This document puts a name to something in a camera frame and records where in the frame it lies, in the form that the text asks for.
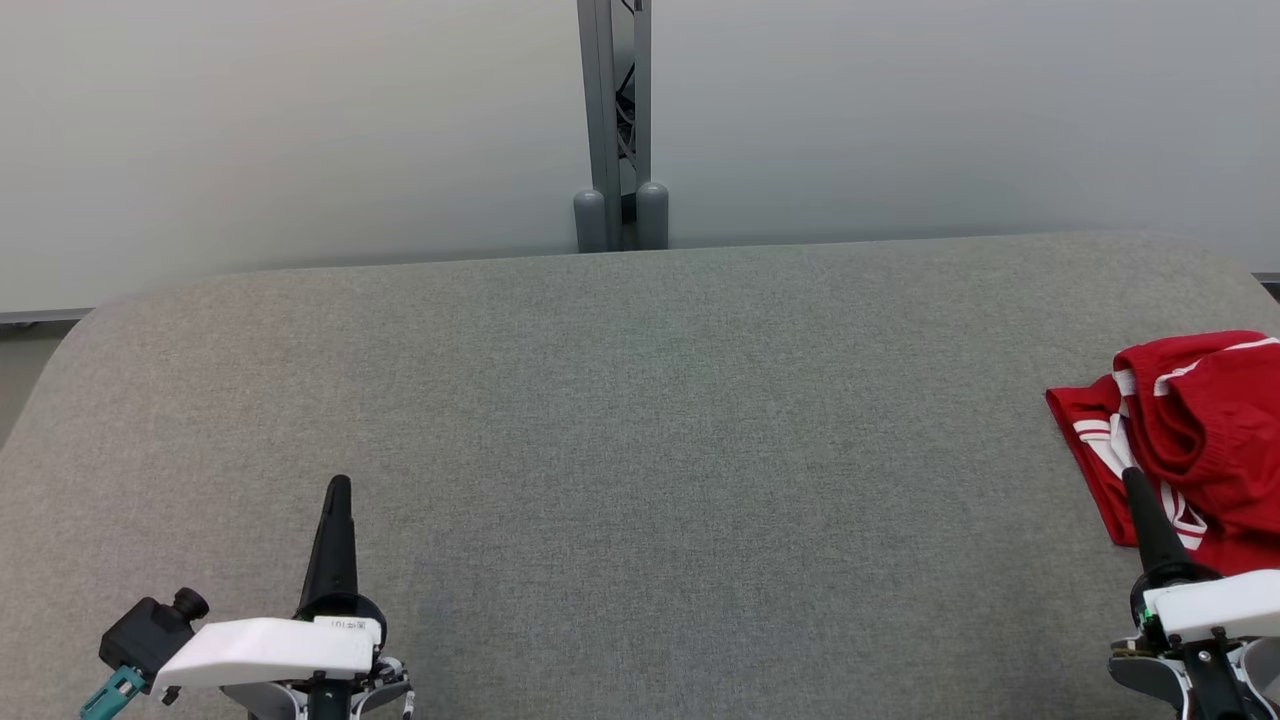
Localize grey fabric sofa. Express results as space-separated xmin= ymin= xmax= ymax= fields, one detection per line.
xmin=0 ymin=232 xmax=1280 ymax=720

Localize left camera cable teal plug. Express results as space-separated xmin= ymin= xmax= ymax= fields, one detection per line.
xmin=79 ymin=664 xmax=147 ymax=720

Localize red basketball jersey white trim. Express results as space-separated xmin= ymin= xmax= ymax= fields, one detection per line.
xmin=1045 ymin=375 xmax=1280 ymax=578

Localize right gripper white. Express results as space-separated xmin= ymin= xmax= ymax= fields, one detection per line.
xmin=1121 ymin=466 xmax=1280 ymax=645

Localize red shorts white stripe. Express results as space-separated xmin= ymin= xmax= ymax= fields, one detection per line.
xmin=1112 ymin=330 xmax=1280 ymax=541

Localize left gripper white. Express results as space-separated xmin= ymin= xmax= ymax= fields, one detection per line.
xmin=151 ymin=475 xmax=388 ymax=692

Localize grey metal truss post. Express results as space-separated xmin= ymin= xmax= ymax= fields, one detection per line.
xmin=572 ymin=0 xmax=670 ymax=254

